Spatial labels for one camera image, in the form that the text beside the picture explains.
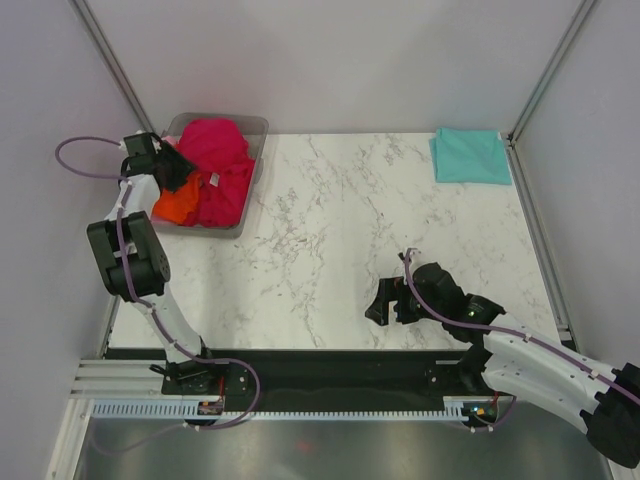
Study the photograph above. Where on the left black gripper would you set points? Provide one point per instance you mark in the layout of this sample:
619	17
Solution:
184	169

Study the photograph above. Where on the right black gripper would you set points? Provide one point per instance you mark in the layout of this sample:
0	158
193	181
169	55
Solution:
389	290

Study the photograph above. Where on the crimson red t shirt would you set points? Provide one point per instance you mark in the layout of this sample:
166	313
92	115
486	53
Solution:
221	155

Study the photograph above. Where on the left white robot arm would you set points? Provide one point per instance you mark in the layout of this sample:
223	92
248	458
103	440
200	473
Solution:
134	267

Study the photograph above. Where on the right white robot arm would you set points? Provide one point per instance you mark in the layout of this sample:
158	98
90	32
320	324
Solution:
508	357

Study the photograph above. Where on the orange t shirt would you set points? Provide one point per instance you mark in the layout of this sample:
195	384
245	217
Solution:
180	207

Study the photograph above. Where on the grey plastic bin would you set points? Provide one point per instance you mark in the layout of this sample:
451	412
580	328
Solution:
254	129

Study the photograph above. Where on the folded teal t shirt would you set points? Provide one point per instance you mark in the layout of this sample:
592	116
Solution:
469	156

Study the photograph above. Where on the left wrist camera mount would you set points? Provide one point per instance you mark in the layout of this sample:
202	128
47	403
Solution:
141	144

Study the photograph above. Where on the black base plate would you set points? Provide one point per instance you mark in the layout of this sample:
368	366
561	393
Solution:
322	381

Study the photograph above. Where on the left aluminium frame post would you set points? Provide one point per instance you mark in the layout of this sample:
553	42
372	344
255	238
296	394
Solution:
91	24

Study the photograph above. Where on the aluminium frame post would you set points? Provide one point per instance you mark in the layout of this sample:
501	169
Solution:
559	55
91	24

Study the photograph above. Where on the white slotted cable duct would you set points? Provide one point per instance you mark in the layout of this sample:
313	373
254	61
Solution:
213	408

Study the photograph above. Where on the right aluminium frame post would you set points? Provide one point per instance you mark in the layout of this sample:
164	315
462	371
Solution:
559	55

